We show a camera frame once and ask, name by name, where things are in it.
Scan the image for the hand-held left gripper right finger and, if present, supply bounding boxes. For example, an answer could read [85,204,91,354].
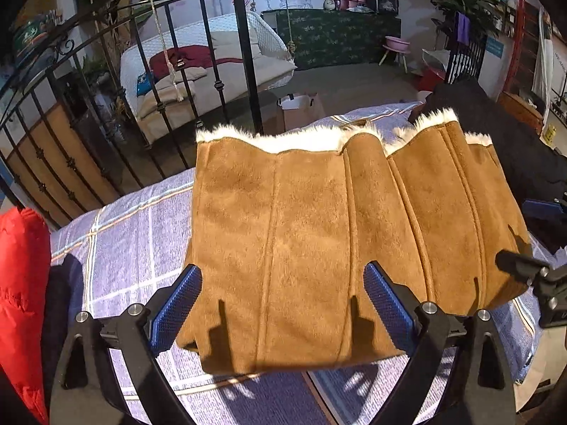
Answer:
[362,261,519,425]

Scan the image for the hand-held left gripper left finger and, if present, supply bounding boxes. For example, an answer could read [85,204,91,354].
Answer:
[49,263,203,425]

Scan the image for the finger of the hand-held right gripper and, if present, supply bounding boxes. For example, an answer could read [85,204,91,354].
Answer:
[522,197,567,253]
[495,249,555,285]

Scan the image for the brown suede fleece-lined jacket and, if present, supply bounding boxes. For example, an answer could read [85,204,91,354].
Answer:
[175,108,534,375]

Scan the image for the black garment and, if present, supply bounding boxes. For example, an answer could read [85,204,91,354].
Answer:
[410,79,567,213]

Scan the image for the blue plaid blanket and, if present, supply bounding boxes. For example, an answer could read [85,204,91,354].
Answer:
[49,102,550,425]

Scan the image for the wooden side table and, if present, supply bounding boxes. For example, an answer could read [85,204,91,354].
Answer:
[498,91,545,136]

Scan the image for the red puffer jacket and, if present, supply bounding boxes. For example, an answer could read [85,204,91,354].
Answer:
[0,207,53,425]

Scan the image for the red ladder shelf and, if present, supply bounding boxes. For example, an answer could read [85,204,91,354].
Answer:
[503,0,543,98]

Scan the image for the black metal rack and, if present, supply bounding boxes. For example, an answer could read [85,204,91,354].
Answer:
[445,35,488,85]

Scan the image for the red bucket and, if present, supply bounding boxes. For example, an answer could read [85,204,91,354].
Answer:
[419,66,446,94]

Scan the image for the wooden cabinet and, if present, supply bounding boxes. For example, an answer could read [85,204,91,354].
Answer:
[0,102,120,231]

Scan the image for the purple cloth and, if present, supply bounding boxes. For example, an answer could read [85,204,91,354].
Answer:
[456,12,471,45]

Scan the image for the beige folded blanket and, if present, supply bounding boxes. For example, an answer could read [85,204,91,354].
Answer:
[135,66,209,120]

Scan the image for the cardboard box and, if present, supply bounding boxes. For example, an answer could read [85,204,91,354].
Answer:
[277,92,326,134]

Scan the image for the pink stool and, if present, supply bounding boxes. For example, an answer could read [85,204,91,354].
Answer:
[378,35,410,74]

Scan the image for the white wicker swing chair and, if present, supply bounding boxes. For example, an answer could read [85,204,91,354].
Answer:
[119,11,298,145]

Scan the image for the dark red cloth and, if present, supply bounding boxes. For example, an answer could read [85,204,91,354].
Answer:
[149,46,231,76]

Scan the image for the black iron headboard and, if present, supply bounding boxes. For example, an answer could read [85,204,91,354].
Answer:
[0,0,266,231]

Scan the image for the green patterned cloth counter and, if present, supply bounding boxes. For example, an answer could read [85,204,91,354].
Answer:
[261,9,402,72]

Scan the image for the beige cushion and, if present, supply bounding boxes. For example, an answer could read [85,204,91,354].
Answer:
[210,27,260,60]

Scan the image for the swing chair rope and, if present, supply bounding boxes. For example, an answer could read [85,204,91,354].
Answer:
[280,0,297,60]
[145,0,184,103]

